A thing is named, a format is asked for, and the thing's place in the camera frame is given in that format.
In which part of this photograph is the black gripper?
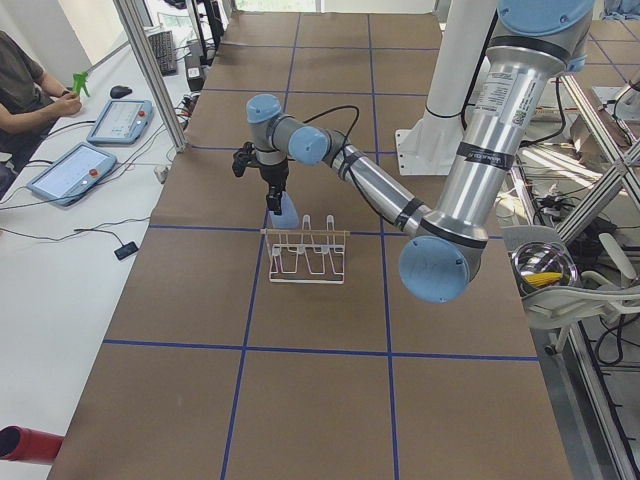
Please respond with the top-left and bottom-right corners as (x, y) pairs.
(259, 162), (289, 215)

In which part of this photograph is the light blue plastic cup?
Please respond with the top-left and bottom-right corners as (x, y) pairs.
(269, 192), (299, 230)

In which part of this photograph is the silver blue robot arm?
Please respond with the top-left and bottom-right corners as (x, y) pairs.
(232, 1), (594, 303)

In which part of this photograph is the small black puck device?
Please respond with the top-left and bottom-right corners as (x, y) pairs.
(114, 242), (139, 261)

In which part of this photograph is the far blue teach pendant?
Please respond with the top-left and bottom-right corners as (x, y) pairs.
(86, 99), (153, 145)

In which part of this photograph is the blue teach pendant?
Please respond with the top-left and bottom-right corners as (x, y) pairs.
(27, 142), (117, 206)
(86, 99), (153, 145)

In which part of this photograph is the black computer mouse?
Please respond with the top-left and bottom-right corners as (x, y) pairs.
(110, 85), (132, 99)

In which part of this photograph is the black keyboard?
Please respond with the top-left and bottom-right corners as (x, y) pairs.
(147, 30), (177, 76)

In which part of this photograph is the near blue teach pendant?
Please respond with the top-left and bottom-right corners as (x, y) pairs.
(27, 142), (117, 206)

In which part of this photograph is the green plastic toy figure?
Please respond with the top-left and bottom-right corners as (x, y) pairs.
(72, 71), (90, 97)

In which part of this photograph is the seated person in dark shirt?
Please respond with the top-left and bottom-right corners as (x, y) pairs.
(1, 32), (82, 174)

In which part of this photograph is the steel bowl with corn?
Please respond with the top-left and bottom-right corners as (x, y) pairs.
(511, 241), (579, 296)

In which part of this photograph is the red cylinder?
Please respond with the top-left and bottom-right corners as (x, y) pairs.
(1, 426), (64, 465)

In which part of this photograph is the white wire cup holder rack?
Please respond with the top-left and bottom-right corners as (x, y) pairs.
(261, 215), (350, 284)

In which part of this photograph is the aluminium frame post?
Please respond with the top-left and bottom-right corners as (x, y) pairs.
(113, 0), (187, 153)

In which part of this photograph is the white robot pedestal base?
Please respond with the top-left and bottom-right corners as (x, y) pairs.
(395, 0), (497, 176)

